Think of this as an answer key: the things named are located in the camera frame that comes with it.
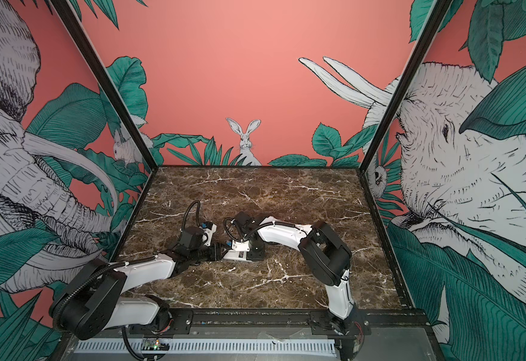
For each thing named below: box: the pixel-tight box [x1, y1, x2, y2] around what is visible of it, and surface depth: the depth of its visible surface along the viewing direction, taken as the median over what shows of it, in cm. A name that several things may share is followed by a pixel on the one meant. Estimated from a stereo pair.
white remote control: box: [223, 249, 253, 263], surface depth 90 cm
